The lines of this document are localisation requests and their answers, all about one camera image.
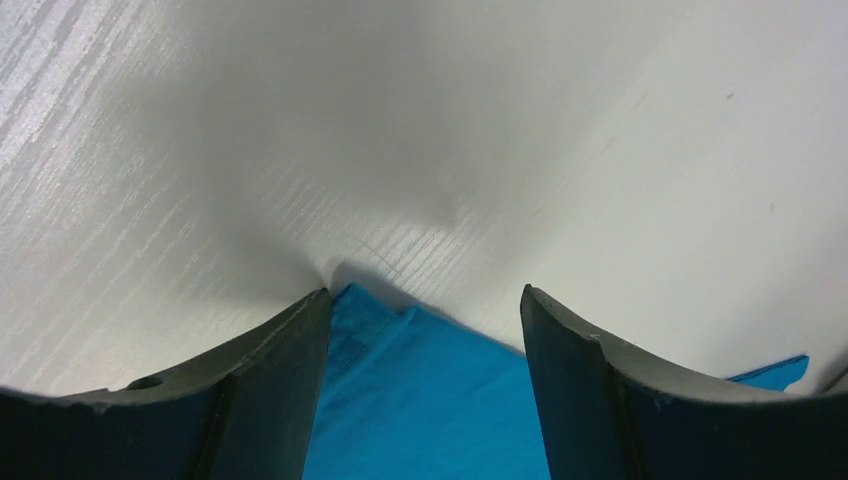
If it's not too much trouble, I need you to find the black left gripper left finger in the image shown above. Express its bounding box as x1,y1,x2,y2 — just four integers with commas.
1,289,332,479

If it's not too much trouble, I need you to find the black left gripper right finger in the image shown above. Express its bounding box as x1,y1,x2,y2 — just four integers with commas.
520,285,847,479

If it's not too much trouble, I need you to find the bright blue t shirt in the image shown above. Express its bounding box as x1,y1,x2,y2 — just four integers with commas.
301,283,811,480

